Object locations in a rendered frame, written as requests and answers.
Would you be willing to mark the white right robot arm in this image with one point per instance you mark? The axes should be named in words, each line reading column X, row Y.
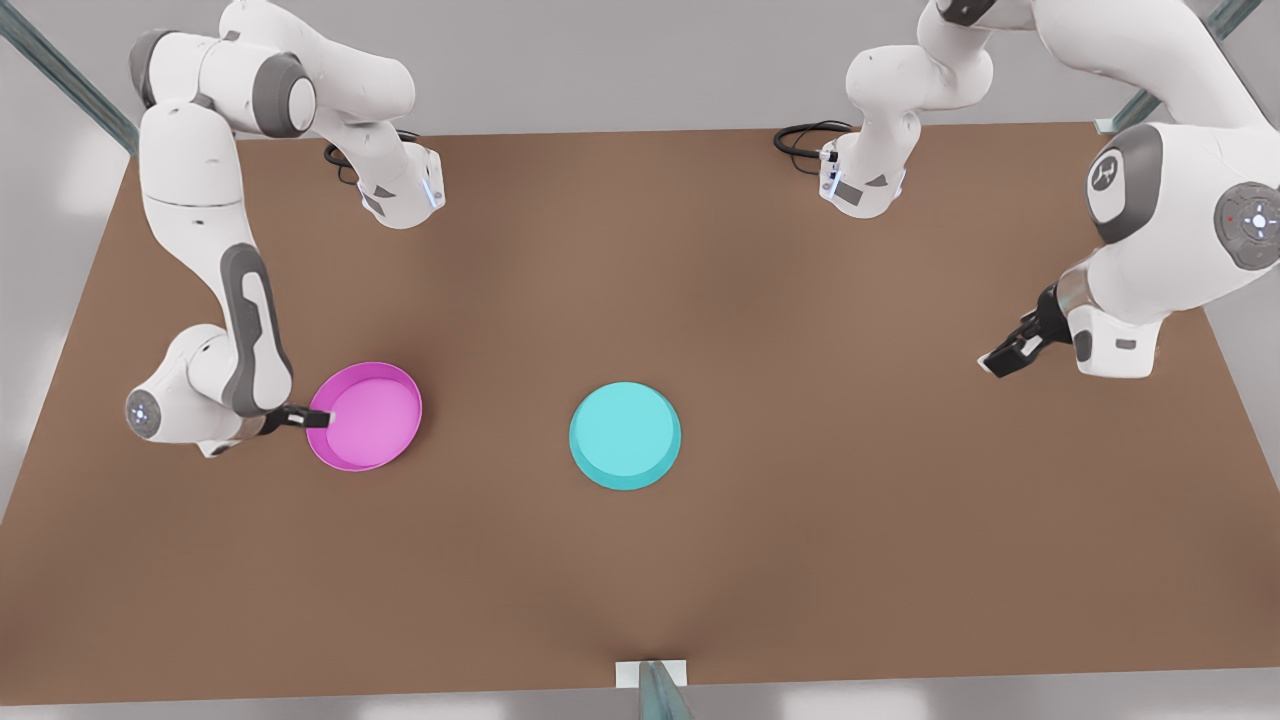
column 190, row 200

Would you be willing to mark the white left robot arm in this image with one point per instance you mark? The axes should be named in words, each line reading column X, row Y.
column 1160, row 230

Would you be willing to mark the pink plate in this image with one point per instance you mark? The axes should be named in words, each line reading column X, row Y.
column 366, row 416

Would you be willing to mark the blue plate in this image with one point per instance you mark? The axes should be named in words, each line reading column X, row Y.
column 625, row 436

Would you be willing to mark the silver frame post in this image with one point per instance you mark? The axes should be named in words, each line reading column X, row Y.
column 1165, row 70
column 655, row 688
column 65, row 75

